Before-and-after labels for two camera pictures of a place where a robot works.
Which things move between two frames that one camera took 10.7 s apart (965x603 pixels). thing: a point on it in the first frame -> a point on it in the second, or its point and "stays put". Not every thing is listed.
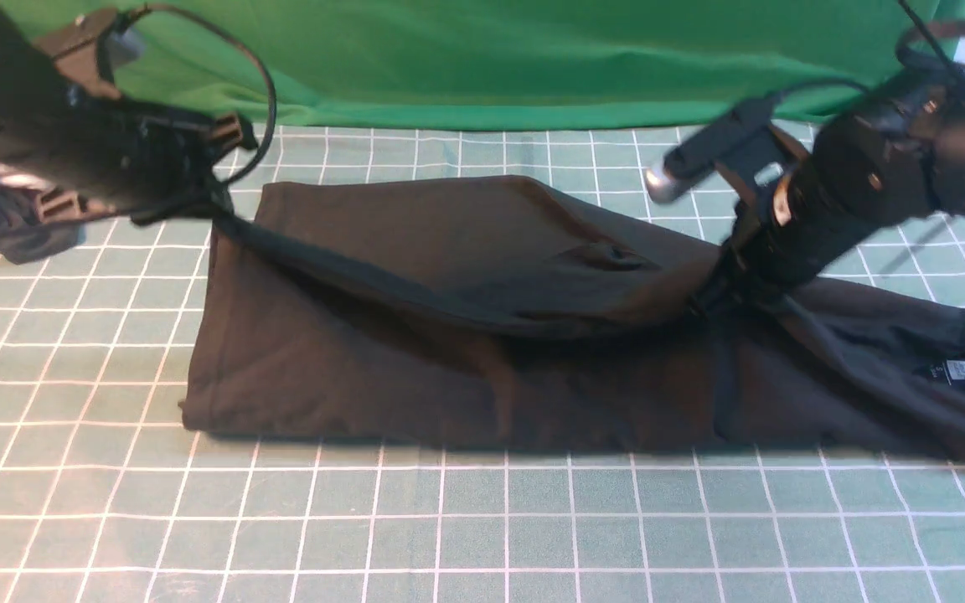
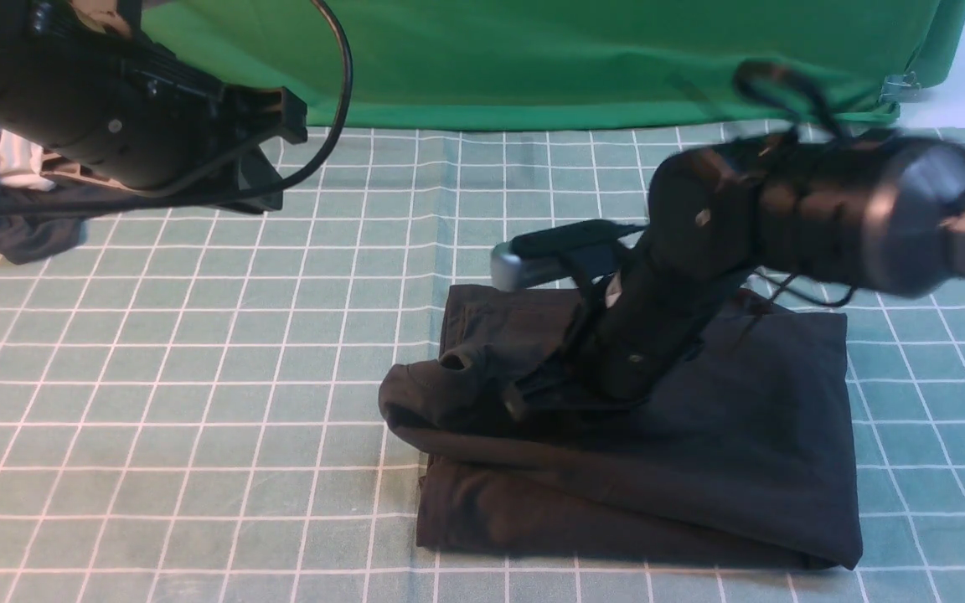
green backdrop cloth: x=494 y=64 stays put
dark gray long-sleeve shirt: x=496 y=311 -> x=743 y=452
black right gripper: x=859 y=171 -> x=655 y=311
